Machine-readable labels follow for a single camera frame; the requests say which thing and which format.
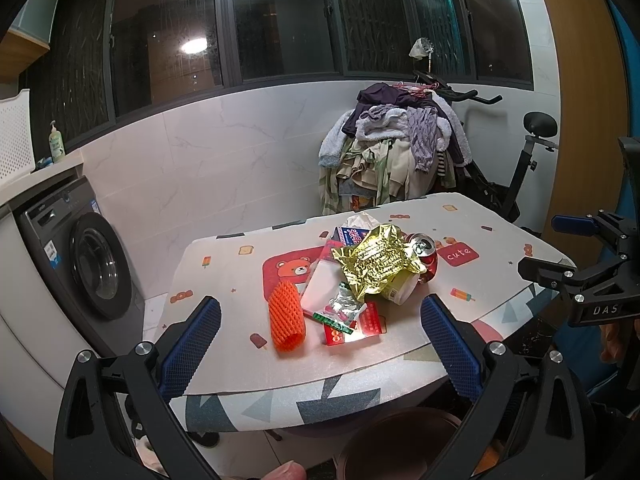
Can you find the green soap bottle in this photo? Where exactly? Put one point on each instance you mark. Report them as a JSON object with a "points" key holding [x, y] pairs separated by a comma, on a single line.
{"points": [[56, 143]]}

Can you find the white tissue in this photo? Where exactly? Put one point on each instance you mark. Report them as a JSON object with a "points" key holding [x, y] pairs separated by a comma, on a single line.
{"points": [[362, 220]]}

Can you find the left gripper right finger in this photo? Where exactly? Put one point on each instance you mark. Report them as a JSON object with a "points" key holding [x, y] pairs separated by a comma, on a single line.
{"points": [[525, 421]]}

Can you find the black exercise bike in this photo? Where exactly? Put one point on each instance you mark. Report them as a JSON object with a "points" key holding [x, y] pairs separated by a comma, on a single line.
{"points": [[493, 123]]}

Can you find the crushed red soda can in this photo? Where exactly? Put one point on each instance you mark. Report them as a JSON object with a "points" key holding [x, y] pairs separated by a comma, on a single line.
{"points": [[425, 248]]}

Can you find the pink white package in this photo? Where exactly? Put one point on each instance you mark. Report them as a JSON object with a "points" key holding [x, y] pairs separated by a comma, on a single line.
{"points": [[324, 280]]}

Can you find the brown trash bin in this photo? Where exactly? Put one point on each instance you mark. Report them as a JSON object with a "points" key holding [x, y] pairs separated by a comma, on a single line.
{"points": [[402, 445]]}

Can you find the geometric pattern tablecloth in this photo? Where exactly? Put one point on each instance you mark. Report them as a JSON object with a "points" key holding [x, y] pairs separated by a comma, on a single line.
{"points": [[360, 389]]}

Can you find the person's left hand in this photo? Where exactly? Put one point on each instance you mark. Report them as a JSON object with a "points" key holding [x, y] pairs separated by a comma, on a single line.
{"points": [[288, 471]]}

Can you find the cream instant noodle cup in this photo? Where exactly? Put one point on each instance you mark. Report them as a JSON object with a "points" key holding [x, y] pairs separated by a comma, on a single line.
{"points": [[400, 287]]}

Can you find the blue cardboard box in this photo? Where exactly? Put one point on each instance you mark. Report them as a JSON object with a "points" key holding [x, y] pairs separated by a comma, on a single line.
{"points": [[349, 235]]}

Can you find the pile of clothes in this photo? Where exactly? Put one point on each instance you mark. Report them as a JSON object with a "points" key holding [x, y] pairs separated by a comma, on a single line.
{"points": [[401, 141]]}

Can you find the red cigarette pack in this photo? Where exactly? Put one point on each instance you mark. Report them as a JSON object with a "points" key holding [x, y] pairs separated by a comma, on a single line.
{"points": [[368, 324]]}

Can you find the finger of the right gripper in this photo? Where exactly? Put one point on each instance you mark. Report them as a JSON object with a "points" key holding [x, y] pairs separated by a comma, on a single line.
{"points": [[574, 225], [545, 273]]}

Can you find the orange foam fruit net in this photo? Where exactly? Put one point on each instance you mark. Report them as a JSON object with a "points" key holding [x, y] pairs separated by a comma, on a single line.
{"points": [[287, 322]]}

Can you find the person's right hand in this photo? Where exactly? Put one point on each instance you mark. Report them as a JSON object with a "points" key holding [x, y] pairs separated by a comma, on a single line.
{"points": [[615, 340]]}

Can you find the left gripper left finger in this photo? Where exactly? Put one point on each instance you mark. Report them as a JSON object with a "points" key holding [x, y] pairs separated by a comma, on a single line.
{"points": [[91, 436]]}

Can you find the gold foil wrapper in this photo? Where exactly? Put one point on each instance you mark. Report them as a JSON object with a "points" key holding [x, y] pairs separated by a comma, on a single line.
{"points": [[369, 266]]}

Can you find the white perforated basket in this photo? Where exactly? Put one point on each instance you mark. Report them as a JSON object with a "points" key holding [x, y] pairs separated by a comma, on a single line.
{"points": [[16, 154]]}

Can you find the dark grey washing machine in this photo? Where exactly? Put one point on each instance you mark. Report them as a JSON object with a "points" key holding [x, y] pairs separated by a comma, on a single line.
{"points": [[81, 260]]}

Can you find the clear green snack wrapper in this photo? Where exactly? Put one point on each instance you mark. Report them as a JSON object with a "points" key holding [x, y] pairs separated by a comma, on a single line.
{"points": [[342, 311]]}

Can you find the cartoon print table mat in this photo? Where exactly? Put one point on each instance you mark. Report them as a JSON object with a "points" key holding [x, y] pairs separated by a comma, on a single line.
{"points": [[270, 283]]}

